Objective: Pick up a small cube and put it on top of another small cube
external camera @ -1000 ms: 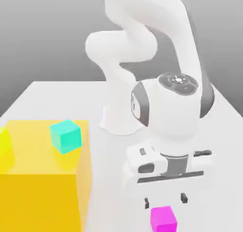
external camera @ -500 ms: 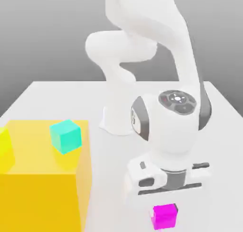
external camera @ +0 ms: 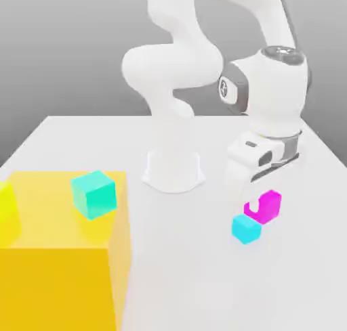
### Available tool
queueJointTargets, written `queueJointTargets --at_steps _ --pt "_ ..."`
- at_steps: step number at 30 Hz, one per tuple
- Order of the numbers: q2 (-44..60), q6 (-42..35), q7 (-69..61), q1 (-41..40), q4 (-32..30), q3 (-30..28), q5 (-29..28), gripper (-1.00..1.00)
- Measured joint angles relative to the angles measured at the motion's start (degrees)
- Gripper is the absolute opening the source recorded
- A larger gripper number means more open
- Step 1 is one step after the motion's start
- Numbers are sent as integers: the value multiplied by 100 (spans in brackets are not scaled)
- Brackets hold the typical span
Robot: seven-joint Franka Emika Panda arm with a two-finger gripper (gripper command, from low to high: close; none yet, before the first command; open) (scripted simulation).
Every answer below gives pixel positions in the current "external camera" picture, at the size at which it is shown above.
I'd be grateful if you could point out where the small magenta cube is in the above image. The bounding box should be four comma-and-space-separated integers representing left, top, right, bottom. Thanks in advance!
243, 189, 283, 225

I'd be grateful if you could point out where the large orange box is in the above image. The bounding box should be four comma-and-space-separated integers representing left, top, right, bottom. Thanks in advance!
0, 170, 133, 331

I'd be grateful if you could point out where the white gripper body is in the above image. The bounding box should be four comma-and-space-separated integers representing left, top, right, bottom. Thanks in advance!
226, 153, 301, 202

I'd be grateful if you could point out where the small cyan cube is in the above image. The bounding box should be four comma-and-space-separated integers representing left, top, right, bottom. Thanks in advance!
231, 213, 263, 246

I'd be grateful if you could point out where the small yellow cube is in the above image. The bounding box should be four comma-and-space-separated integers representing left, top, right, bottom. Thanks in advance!
0, 181, 22, 247

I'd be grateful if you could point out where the small teal cube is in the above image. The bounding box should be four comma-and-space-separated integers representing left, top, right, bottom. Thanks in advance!
70, 169, 118, 221

